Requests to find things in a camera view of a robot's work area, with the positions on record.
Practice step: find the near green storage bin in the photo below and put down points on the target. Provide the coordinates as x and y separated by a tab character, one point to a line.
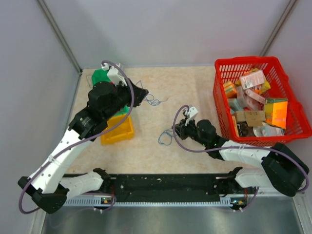
123	111

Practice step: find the brown cardboard sponge pack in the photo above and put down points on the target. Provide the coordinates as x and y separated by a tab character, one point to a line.
252	118

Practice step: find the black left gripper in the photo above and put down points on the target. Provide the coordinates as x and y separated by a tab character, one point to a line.
139	94

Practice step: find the red plastic shopping basket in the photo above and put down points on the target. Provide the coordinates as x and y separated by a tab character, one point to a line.
231	69

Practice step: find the white pink sponge pack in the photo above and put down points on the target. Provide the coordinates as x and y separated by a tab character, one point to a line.
253	79

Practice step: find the orange sponge box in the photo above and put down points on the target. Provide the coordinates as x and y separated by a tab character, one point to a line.
230	90

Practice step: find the far green storage bin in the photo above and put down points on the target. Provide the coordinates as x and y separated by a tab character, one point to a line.
100	76

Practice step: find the white Kamenoko sponge pack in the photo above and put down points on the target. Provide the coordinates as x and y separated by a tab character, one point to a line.
255	96

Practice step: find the yellow storage bin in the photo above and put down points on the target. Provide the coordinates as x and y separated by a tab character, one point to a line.
124	131

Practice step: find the green storage bin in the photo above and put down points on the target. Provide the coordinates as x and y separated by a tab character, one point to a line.
123	111
100	76

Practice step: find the yellow green sponge box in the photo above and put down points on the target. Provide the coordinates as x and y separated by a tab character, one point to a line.
276	112

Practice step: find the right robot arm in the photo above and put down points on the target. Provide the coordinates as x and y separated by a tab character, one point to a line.
274	167

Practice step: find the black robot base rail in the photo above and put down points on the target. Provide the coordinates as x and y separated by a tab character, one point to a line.
165	188

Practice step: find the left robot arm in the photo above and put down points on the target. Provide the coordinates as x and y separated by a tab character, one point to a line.
47	187

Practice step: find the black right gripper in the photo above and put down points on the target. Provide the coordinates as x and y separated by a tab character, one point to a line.
181	129

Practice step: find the light blue sponge pack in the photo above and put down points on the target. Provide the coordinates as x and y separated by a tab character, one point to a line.
234	105

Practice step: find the yellow Kamenoko sponge pack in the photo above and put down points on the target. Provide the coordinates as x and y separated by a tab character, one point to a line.
234	123

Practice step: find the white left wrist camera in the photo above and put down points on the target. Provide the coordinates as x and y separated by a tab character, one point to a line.
113	74

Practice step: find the yellow snack bag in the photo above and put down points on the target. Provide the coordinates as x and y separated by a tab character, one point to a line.
264	87

